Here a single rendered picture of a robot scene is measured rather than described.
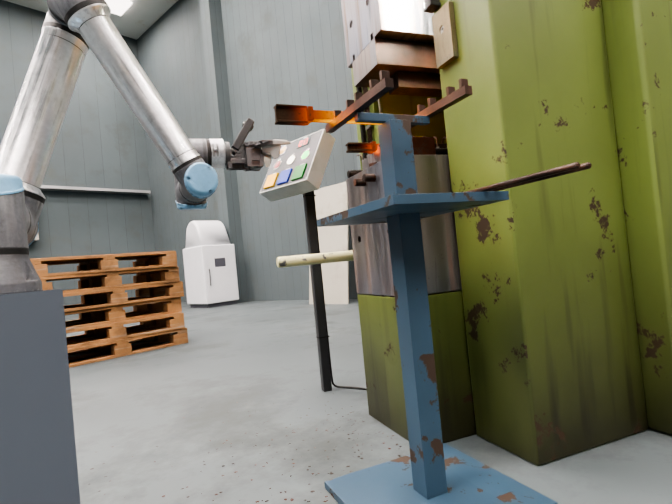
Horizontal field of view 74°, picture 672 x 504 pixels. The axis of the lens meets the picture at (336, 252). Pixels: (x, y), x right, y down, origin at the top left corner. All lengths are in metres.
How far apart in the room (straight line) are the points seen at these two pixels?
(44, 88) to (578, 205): 1.50
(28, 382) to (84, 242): 10.31
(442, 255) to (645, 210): 0.59
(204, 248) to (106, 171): 4.43
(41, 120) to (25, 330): 0.57
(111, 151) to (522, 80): 11.15
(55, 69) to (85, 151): 10.38
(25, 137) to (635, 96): 1.69
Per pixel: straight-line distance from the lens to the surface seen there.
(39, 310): 1.17
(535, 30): 1.53
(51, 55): 1.50
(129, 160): 12.16
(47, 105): 1.45
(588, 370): 1.51
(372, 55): 1.73
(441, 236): 1.48
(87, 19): 1.41
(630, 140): 1.64
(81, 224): 11.47
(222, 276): 8.26
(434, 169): 1.50
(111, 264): 4.06
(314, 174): 1.97
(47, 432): 1.21
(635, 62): 1.66
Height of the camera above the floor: 0.60
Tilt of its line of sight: 1 degrees up
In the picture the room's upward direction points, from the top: 6 degrees counter-clockwise
